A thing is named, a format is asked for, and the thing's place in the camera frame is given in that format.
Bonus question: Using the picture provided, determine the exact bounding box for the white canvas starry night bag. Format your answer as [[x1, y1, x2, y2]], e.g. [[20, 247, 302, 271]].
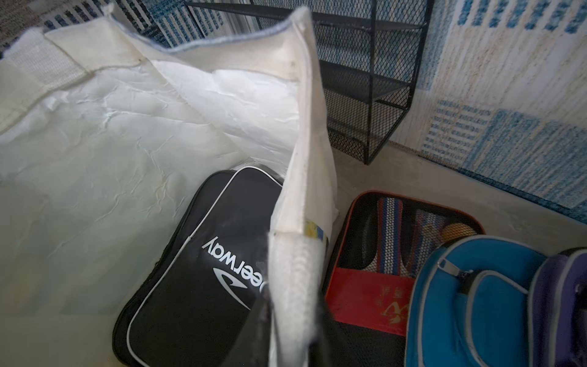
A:
[[1, 4, 337, 366]]

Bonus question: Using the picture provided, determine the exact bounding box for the black blue paddle case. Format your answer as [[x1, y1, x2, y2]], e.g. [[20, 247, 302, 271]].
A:
[[404, 235, 547, 366]]

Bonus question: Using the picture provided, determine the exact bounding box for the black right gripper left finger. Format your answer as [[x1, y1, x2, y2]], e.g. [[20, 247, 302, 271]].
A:
[[229, 298, 272, 367]]

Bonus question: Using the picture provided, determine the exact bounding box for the black wire mesh shelf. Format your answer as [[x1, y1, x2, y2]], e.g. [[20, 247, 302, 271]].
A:
[[186, 0, 434, 165]]

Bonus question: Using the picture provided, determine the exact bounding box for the orange ping pong ball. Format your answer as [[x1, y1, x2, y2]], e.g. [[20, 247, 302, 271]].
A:
[[440, 223, 477, 243]]

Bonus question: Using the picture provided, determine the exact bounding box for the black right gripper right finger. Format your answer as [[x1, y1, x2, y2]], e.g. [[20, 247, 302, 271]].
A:
[[309, 298, 359, 367]]

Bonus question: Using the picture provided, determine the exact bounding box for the black red paddle case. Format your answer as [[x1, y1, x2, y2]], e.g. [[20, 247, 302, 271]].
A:
[[323, 191, 485, 366]]

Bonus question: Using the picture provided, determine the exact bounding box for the purple paddle case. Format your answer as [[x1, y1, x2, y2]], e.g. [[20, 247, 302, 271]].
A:
[[527, 248, 586, 366]]

